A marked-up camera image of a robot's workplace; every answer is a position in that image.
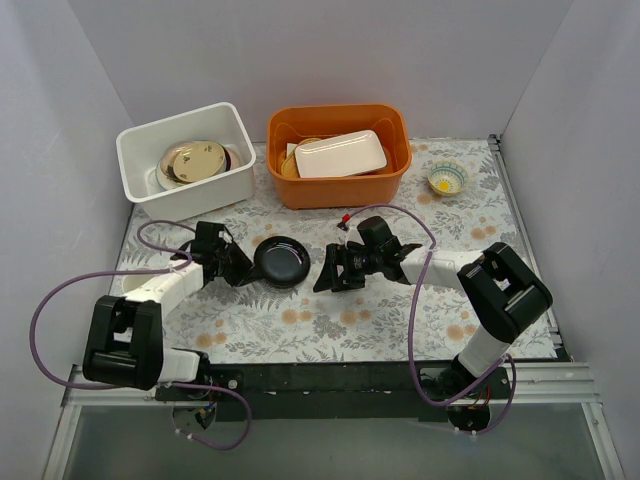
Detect white plastic bin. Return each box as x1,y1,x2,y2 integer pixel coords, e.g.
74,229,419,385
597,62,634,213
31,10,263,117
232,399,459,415
116,102,256,220

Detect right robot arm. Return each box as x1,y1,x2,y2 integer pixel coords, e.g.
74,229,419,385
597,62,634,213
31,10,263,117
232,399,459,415
313,216,553,404

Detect floral table mat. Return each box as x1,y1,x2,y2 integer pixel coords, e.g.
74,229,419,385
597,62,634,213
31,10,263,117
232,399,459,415
93,138,571,366

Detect black small plate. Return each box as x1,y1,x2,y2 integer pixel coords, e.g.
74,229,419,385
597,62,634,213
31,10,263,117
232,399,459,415
253,236,311,288

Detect pink plate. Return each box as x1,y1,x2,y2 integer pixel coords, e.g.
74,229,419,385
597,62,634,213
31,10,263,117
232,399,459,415
225,146,244,170

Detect orange plastic bin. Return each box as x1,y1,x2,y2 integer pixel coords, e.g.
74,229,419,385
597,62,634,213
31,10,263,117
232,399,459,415
266,104,412,210

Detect patterned small bowl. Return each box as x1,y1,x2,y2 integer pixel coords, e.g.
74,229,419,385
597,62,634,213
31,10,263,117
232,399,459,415
427,160,470,196

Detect white ceramic mug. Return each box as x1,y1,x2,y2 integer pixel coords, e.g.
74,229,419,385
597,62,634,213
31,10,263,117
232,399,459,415
121,273,154,295

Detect tan round plate in bin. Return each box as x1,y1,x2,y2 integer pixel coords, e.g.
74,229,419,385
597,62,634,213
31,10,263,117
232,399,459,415
279,138,320,179

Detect brown glossy small plate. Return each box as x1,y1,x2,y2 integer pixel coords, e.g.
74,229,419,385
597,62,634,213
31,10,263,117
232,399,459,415
159,141,196,184

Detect white rectangular tray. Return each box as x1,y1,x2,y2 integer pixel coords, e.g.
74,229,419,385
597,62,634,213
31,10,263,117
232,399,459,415
292,130,387,179

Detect beige plate with red marks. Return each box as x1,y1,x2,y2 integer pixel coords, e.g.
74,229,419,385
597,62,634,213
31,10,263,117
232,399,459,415
174,141,228,184

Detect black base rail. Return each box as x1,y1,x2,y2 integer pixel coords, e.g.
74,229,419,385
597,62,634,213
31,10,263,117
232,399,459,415
154,360,481,422

